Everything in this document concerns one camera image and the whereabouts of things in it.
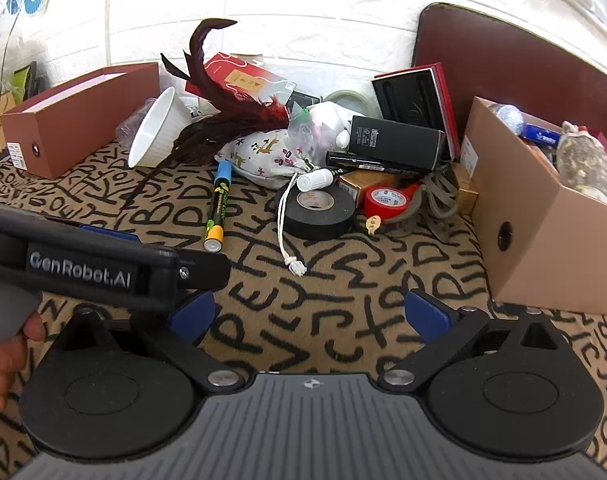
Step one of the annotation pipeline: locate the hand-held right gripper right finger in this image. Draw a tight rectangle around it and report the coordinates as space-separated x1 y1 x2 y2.
378 289 571 393

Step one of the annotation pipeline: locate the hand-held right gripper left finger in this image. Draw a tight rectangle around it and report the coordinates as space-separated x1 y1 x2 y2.
48 290 248 393

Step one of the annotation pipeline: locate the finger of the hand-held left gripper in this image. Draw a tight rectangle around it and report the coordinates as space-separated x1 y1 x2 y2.
81 225 140 244
178 252 232 291

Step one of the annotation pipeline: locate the tan cardboard box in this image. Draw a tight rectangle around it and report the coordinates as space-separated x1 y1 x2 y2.
463 96 607 316

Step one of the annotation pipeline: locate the blue medicine box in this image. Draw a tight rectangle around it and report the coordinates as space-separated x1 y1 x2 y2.
521 125 564 148

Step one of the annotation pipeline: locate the person's left hand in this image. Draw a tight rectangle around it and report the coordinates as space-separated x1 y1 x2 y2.
0 311 46 413

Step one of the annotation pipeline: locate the letter print mat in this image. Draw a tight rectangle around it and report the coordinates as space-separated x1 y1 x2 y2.
0 137 607 480

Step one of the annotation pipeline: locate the clear plastic bottle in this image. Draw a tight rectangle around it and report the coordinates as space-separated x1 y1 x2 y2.
116 100 157 149

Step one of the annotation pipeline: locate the dark brown storage box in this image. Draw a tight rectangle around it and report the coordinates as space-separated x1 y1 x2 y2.
1 62 162 179

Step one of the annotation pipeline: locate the white ceramic bowl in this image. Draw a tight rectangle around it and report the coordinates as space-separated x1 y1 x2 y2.
128 86 194 168

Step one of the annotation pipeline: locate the red tape roll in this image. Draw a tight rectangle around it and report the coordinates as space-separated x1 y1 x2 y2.
364 185 420 222

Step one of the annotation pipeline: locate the black tape roll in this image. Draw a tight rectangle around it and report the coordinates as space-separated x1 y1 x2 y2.
276 187 357 241

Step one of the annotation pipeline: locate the small brown box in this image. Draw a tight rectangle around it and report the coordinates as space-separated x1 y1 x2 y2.
452 164 479 202

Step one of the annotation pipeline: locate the dark red feather toy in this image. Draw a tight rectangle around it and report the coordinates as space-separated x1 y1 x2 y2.
126 17 292 211

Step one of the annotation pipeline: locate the small white bottle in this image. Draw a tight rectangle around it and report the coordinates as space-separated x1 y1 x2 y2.
296 167 333 192

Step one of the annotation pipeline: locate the brown windowed box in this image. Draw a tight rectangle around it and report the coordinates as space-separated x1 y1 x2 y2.
341 170 400 202

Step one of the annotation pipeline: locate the flat black pen box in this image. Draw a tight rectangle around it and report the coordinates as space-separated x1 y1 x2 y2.
326 151 385 172

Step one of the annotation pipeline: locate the green packet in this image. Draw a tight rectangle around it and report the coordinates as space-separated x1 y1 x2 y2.
12 62 40 102

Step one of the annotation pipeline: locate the black rectangular box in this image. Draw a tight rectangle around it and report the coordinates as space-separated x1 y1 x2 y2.
347 115 447 171

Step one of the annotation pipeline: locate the red and gold gift box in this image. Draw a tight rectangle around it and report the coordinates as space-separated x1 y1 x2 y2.
186 52 290 107

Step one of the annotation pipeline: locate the white plush toy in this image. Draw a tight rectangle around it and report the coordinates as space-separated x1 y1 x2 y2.
311 101 355 149

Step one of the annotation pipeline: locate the clear crumpled bottle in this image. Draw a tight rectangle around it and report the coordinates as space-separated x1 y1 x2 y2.
488 102 525 134

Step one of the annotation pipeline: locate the mesh bag of dried bits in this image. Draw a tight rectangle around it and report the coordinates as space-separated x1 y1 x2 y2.
556 121 607 197

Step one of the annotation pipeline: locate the pale green tape roll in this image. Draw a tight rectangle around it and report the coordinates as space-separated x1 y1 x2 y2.
323 90 370 112

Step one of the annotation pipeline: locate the black and red open case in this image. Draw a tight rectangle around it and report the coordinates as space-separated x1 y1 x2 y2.
372 62 461 161

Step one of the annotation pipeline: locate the dark brown board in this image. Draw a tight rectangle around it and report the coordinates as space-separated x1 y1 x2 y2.
411 2 607 153

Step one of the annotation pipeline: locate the grey strap bundle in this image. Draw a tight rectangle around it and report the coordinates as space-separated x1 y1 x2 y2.
383 172 460 242

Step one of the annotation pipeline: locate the reindeer print drawstring pouch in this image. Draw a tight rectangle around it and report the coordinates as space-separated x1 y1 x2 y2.
216 130 329 277

